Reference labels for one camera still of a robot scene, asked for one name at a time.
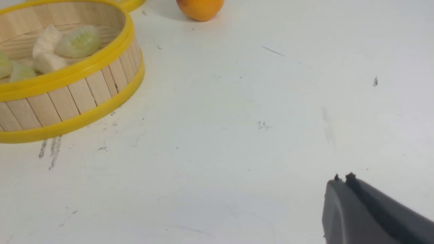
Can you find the bamboo steamer tray yellow rim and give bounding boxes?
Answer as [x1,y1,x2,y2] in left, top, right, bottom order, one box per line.
[1,0,145,144]

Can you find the green dumpling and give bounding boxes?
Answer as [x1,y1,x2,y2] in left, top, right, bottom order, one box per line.
[55,25,102,58]
[9,61,37,83]

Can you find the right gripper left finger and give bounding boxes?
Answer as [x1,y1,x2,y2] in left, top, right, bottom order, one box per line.
[321,174,398,244]

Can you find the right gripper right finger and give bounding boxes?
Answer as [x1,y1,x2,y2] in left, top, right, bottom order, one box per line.
[345,173,433,244]

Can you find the orange toy pear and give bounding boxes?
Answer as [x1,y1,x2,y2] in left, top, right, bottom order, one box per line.
[176,0,225,22]

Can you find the white dumpling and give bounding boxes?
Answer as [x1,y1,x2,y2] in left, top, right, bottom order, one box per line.
[34,52,68,74]
[32,24,64,58]

